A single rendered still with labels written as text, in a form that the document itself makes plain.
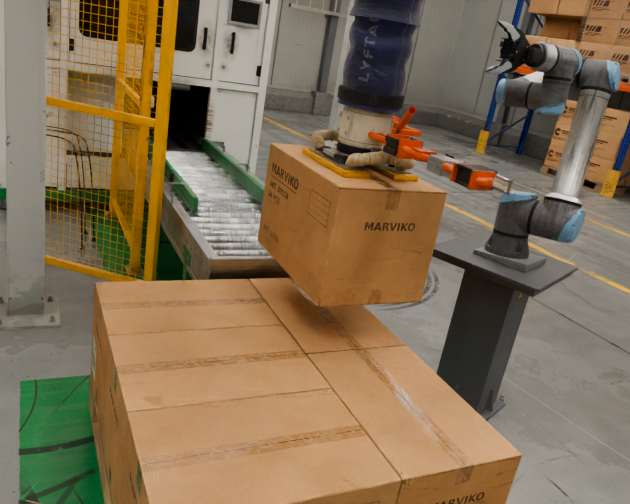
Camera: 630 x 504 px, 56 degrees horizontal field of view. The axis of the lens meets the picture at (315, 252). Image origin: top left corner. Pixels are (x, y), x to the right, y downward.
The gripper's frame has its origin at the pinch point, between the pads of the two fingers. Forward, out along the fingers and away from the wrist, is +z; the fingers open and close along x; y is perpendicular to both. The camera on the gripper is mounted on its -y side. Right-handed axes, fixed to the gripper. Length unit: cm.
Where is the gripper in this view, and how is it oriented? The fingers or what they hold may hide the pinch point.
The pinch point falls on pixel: (492, 47)
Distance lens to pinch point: 198.6
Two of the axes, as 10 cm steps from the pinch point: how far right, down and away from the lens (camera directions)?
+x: 1.6, -9.3, -3.4
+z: -9.0, 0.0, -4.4
